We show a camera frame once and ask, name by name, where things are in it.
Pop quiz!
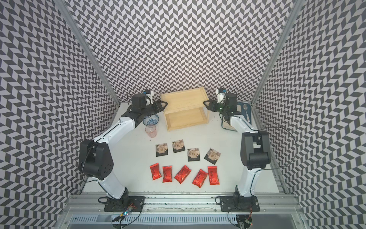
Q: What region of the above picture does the teal tray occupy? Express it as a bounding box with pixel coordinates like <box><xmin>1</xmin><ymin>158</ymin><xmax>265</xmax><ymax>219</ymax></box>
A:
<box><xmin>237</xmin><ymin>102</ymin><xmax>252</xmax><ymax>124</ymax></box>

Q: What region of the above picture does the wooden two-tier shelf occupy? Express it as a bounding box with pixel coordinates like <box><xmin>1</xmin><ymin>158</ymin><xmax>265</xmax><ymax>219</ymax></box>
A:
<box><xmin>161</xmin><ymin>87</ymin><xmax>210</xmax><ymax>132</ymax></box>

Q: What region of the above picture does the pink transparent cup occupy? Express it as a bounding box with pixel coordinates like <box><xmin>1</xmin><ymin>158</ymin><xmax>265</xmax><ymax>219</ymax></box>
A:
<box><xmin>145</xmin><ymin>125</ymin><xmax>157</xmax><ymax>138</ymax></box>

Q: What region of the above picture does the red tea bag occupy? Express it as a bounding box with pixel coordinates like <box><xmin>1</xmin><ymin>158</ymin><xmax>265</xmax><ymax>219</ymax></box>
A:
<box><xmin>174</xmin><ymin>165</ymin><xmax>192</xmax><ymax>184</ymax></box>
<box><xmin>163</xmin><ymin>166</ymin><xmax>173</xmax><ymax>183</ymax></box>
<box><xmin>192</xmin><ymin>169</ymin><xmax>208</xmax><ymax>188</ymax></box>
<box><xmin>150</xmin><ymin>163</ymin><xmax>162</xmax><ymax>180</ymax></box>
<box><xmin>208</xmin><ymin>166</ymin><xmax>220</xmax><ymax>185</ymax></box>

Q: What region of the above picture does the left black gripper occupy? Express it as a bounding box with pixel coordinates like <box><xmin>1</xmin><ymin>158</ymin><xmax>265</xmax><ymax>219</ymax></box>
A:
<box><xmin>141</xmin><ymin>100</ymin><xmax>168</xmax><ymax>118</ymax></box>

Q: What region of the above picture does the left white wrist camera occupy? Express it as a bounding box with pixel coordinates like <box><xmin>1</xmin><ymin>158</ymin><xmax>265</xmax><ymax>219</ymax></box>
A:
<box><xmin>143</xmin><ymin>90</ymin><xmax>154</xmax><ymax>106</ymax></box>

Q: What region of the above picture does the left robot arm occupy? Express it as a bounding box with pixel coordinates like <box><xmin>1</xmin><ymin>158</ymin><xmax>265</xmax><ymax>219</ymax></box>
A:
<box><xmin>78</xmin><ymin>90</ymin><xmax>168</xmax><ymax>199</ymax></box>

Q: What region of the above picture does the aluminium front rail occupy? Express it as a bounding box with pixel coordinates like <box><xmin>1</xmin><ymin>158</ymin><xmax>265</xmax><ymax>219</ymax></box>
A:
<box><xmin>60</xmin><ymin>193</ymin><xmax>303</xmax><ymax>216</ymax></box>

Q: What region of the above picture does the white handled spoon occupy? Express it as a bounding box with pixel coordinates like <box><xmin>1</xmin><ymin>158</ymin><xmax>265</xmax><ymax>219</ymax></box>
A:
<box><xmin>243</xmin><ymin>104</ymin><xmax>251</xmax><ymax>123</ymax></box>

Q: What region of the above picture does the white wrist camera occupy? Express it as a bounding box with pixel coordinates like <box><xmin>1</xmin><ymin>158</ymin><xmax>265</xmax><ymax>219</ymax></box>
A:
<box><xmin>143</xmin><ymin>90</ymin><xmax>154</xmax><ymax>106</ymax></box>
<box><xmin>215</xmin><ymin>88</ymin><xmax>226</xmax><ymax>103</ymax></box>

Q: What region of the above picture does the blue white ceramic bowl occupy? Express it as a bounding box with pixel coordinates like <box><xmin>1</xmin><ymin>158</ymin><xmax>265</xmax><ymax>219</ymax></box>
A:
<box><xmin>143</xmin><ymin>114</ymin><xmax>159</xmax><ymax>126</ymax></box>

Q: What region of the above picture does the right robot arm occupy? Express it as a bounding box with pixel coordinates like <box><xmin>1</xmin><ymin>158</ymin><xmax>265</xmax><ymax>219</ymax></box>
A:
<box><xmin>203</xmin><ymin>93</ymin><xmax>272</xmax><ymax>197</ymax></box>

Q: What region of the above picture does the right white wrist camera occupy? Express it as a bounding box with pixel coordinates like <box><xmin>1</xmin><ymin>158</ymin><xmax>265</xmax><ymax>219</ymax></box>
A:
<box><xmin>215</xmin><ymin>88</ymin><xmax>226</xmax><ymax>103</ymax></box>

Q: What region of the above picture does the black floral tea bag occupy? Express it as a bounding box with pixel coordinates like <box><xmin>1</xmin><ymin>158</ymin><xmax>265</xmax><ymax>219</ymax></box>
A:
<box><xmin>155</xmin><ymin>143</ymin><xmax>168</xmax><ymax>157</ymax></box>
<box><xmin>187</xmin><ymin>148</ymin><xmax>200</xmax><ymax>162</ymax></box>
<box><xmin>172</xmin><ymin>139</ymin><xmax>185</xmax><ymax>153</ymax></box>
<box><xmin>204</xmin><ymin>148</ymin><xmax>221</xmax><ymax>165</ymax></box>

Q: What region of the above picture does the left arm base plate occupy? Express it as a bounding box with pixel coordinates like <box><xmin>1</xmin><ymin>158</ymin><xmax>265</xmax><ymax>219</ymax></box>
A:
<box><xmin>104</xmin><ymin>196</ymin><xmax>145</xmax><ymax>213</ymax></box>

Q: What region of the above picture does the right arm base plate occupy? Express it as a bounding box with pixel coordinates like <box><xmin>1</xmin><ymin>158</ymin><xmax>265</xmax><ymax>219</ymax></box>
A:
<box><xmin>219</xmin><ymin>196</ymin><xmax>260</xmax><ymax>212</ymax></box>

